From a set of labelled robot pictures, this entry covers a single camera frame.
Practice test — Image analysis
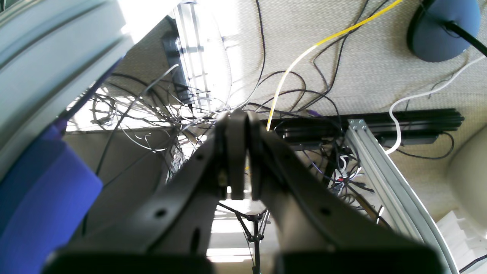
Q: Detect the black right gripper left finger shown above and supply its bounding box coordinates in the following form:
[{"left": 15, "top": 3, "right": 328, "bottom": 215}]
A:
[{"left": 68, "top": 110, "right": 250, "bottom": 255}]

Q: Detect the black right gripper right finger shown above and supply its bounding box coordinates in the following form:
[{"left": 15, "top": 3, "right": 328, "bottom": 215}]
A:
[{"left": 247, "top": 112, "right": 423, "bottom": 253}]

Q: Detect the black tripod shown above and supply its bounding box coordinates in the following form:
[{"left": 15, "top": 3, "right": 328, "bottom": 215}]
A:
[{"left": 217, "top": 202, "right": 270, "bottom": 274}]

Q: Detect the blue cloth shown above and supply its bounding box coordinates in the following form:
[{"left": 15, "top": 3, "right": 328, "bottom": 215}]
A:
[{"left": 0, "top": 60, "right": 121, "bottom": 274}]

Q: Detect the blue round lamp base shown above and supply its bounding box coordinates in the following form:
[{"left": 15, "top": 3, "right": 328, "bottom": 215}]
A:
[{"left": 406, "top": 0, "right": 486, "bottom": 63}]

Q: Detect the silver aluminium frame profile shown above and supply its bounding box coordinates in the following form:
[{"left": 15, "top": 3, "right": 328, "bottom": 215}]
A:
[{"left": 346, "top": 120, "right": 458, "bottom": 274}]

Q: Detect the white cable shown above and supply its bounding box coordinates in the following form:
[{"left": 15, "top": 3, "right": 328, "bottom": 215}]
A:
[{"left": 384, "top": 55, "right": 487, "bottom": 155}]

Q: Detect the yellow cable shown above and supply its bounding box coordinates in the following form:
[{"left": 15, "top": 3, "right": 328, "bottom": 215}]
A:
[{"left": 266, "top": 0, "right": 403, "bottom": 132}]

